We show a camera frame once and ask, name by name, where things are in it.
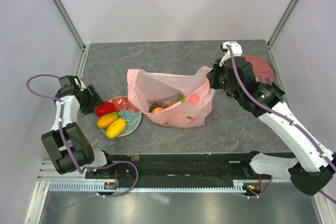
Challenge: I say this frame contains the aluminium frame post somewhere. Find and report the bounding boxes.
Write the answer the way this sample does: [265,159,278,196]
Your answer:
[267,0,300,50]
[52,0,86,52]

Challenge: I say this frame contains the red printed t-shirt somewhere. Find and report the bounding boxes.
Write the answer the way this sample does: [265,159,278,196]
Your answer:
[242,55,275,85]

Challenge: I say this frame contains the purple cable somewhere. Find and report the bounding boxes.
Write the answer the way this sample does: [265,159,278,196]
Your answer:
[26,74,140,211]
[227,45,336,204]

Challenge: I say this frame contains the red apple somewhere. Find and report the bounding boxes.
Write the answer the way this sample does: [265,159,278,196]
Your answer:
[95,101,115,118]

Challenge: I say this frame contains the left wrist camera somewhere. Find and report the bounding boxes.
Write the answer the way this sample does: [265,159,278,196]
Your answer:
[74,76,87,91]

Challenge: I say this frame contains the black cloth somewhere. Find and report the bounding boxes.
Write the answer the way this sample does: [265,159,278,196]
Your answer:
[225,82,285,118]

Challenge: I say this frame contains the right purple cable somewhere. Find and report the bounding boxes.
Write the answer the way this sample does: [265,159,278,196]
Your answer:
[227,45,336,204]

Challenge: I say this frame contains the white fruit plate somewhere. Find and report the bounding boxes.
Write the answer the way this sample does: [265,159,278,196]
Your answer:
[101,96,142,137]

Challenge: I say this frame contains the orange green mango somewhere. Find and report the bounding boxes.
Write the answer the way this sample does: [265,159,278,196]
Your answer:
[97,111,119,129]

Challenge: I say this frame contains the pink plastic bag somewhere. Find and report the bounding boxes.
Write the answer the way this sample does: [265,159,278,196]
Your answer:
[127,66,215,128]

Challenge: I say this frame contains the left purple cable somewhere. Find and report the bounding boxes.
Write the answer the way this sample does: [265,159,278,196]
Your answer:
[26,74,140,211]

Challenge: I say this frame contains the slotted cable duct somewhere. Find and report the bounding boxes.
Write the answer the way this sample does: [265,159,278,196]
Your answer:
[48,176,246,193]

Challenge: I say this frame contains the peach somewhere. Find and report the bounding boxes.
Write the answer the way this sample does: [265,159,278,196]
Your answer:
[152,107,164,113]

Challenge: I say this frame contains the yellow mango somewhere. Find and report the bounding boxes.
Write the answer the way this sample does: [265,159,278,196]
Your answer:
[106,118,127,139]

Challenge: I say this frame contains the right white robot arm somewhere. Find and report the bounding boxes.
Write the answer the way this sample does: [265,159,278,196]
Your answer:
[206,57,335,196]

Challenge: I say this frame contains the left aluminium frame post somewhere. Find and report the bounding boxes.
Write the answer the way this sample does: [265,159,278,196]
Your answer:
[52,0,86,52]

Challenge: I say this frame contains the green apple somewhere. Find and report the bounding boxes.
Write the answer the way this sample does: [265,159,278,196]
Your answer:
[179,94,185,102]

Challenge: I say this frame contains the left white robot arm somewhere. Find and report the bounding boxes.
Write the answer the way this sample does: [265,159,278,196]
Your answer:
[41,76,115,178]

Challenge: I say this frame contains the right aluminium frame post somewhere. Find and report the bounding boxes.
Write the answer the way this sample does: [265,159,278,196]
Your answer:
[267,0,300,50]

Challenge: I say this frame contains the pineapple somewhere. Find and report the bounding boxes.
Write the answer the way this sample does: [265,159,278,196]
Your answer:
[149,101,176,113]

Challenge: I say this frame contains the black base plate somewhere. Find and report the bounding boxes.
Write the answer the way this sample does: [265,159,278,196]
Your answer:
[85,153,270,189]

